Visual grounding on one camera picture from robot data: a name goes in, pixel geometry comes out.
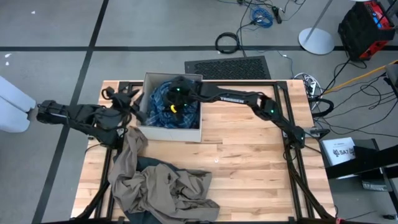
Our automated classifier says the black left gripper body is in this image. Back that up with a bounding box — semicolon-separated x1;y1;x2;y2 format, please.
111;90;139;113

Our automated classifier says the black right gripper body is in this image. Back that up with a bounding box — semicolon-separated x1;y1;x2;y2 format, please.
164;95;192;121

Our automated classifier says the blue plaid shirt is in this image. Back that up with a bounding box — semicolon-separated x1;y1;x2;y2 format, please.
146;80;200;129

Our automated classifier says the teal garment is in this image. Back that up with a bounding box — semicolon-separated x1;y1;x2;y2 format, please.
124;155;187;224

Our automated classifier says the khaki garment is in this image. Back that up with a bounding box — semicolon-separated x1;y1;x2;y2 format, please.
108;126;221;223

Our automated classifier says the cardboard box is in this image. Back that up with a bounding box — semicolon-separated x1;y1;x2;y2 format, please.
136;72;203;143

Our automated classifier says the black perforated floor grille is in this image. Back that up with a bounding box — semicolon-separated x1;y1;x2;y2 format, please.
184;55;272;80

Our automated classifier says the white rounded machine shell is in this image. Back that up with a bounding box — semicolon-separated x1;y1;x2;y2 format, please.
0;76;37;134

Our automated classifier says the white power strip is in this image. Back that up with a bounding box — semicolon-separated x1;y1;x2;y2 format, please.
294;73;318;98

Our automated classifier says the black power strip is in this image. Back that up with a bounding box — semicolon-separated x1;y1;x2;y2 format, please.
271;5;283;24

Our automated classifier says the white round stand base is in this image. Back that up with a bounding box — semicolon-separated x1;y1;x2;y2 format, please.
298;0;336;55

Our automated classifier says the white printed booklet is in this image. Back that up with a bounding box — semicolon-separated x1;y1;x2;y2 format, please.
321;136;357;180

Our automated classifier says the black side shelf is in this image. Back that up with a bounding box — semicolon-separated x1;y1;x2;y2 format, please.
325;138;398;187

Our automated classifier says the red black equipment case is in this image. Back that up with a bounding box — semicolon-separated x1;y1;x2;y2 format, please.
338;0;396;62

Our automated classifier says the black cable coil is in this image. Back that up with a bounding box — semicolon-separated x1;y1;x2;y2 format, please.
215;32;241;54

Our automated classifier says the blue cable coil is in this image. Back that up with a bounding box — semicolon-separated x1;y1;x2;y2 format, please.
250;7;274;29

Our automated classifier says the black aluminium table frame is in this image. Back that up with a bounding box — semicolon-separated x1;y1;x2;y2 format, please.
74;80;338;224

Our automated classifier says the black cable loop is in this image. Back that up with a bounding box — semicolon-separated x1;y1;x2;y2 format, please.
309;98;335;118

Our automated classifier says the yellow cord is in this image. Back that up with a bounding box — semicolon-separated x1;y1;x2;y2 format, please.
323;60;398;95

